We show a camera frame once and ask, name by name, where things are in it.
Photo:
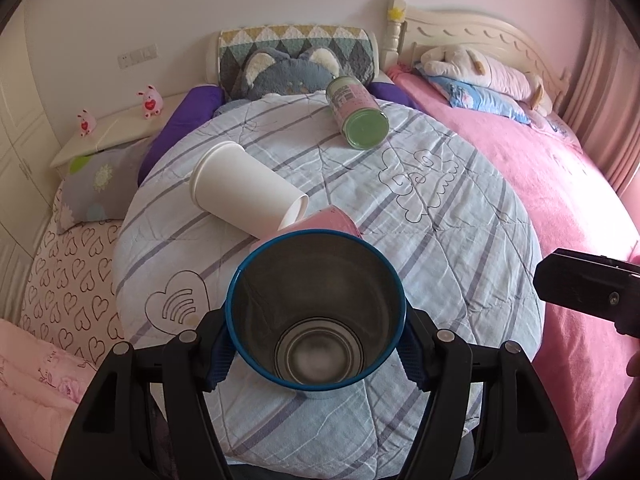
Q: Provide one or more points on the white plush dog toy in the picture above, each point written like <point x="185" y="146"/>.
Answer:
<point x="474" y="67"/>

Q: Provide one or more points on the triangle pattern quilted pillow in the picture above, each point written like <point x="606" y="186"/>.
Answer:
<point x="227" y="51"/>

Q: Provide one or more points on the pink paper cup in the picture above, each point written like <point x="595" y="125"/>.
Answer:
<point x="330" y="218"/>

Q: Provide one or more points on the white wall socket panel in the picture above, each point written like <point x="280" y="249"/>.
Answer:
<point x="137" y="56"/>

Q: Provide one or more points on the cream wooden headboard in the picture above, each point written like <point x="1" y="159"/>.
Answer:
<point x="411" y="31"/>

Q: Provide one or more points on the blue cartoon pillow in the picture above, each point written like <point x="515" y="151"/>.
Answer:
<point x="459" y="94"/>

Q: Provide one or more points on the grey cat plush cushion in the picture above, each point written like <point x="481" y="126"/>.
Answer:
<point x="270" y="71"/>

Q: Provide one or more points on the pink curtain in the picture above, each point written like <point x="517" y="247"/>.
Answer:
<point x="604" y="108"/>

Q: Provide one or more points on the grey flower pattern pillow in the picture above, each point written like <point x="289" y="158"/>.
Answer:
<point x="101" y="186"/>

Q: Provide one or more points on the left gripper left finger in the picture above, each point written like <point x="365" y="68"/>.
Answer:
<point x="144" y="414"/>

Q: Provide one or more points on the purple blanket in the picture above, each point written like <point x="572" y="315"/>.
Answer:
<point x="201" y="104"/>

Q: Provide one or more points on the green pink can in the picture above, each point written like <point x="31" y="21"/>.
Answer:
<point x="357" y="113"/>

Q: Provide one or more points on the cream wardrobe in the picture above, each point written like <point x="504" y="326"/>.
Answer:
<point x="28" y="183"/>

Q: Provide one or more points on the pink folded quilt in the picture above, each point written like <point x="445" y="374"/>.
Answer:
<point x="41" y="387"/>

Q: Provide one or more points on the white paper cup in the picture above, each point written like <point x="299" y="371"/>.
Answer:
<point x="239" y="189"/>

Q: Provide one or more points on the heart pattern bed sheet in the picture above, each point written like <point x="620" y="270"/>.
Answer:
<point x="69" y="298"/>

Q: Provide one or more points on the blue black metal cup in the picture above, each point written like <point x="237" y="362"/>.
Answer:
<point x="315" y="310"/>

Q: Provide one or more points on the small pink pig figurine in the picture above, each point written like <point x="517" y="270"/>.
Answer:
<point x="86" y="122"/>

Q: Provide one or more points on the larger pink pig figurine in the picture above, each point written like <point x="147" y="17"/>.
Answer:
<point x="152" y="102"/>

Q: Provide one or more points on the white bedside table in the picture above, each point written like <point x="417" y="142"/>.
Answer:
<point x="119" y="128"/>

